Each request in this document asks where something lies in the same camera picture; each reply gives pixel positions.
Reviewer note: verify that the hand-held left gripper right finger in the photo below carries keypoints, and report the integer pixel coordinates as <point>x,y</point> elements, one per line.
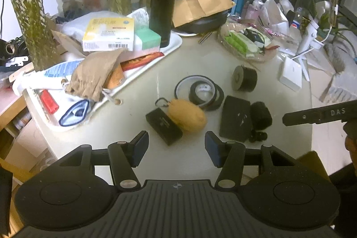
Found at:
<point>213,150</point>

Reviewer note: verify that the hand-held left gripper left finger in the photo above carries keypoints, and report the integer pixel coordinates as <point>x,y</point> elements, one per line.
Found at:
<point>140,147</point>

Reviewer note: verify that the small black box with carabiner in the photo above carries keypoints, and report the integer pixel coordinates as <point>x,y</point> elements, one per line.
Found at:
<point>164,125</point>

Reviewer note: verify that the small black knobby part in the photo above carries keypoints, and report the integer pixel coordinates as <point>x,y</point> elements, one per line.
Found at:
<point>258,136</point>

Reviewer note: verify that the cardboard box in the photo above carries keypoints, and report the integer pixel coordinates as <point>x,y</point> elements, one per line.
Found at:
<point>312,163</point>

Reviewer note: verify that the black electrical tape roll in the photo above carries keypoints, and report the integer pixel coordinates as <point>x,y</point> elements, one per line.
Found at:
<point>195,94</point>

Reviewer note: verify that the black cylinder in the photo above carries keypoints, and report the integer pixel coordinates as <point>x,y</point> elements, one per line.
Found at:
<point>245,78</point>

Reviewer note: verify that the white ribbed cloth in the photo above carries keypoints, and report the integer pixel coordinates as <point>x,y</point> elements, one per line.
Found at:
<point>339,86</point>

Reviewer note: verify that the white power bank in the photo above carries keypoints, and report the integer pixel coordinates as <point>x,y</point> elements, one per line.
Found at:
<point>291,74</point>

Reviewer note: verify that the orange packet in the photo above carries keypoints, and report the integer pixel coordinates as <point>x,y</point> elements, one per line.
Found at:
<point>115,78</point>

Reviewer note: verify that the white tripod stand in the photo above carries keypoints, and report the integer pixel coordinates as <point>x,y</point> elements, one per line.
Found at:
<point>308,37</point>

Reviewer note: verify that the clear snack dish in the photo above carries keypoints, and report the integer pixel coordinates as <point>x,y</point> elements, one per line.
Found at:
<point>267,52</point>

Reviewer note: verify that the red packet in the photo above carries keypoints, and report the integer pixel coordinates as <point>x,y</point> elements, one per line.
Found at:
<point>142,60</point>

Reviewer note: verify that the red lighter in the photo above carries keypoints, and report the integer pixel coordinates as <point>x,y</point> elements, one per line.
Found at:
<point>49,102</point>

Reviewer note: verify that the white tray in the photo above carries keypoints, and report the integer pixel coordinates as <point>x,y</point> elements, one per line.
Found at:
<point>167,45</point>

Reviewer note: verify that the green tissue pack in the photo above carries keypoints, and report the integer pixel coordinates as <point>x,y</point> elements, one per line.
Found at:
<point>147,38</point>

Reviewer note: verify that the white plastic bag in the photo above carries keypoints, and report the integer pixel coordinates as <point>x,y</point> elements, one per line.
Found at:
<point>274,15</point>

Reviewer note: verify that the green snack packets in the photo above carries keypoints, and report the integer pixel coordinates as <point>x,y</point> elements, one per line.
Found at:
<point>237,42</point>

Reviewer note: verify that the wooden chopsticks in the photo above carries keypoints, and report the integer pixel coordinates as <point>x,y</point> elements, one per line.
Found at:
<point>206,37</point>

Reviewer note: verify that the white and blue packet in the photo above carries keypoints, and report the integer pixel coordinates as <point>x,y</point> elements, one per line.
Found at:
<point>55,72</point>

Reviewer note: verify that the yellow and white box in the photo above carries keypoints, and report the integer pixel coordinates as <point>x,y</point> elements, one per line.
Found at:
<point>108,34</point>

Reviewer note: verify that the pink bottle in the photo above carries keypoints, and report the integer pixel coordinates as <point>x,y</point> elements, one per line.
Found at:
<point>252,11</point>

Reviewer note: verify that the black zip case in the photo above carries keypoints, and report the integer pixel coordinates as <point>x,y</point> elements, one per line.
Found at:
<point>205,23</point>

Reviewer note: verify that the blue box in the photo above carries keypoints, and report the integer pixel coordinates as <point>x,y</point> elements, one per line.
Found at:
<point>241,2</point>

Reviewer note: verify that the black thermos bottle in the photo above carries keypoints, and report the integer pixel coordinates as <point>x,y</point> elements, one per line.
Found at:
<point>161,9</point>

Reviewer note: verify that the brown paper envelope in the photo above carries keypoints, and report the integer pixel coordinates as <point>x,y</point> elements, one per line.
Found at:
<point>200,5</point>

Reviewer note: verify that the small clear bottle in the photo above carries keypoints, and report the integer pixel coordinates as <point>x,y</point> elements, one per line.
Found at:
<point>66,3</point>

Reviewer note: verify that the glass vase with dried flowers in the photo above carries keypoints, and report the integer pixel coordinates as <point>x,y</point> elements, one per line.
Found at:
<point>30,23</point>

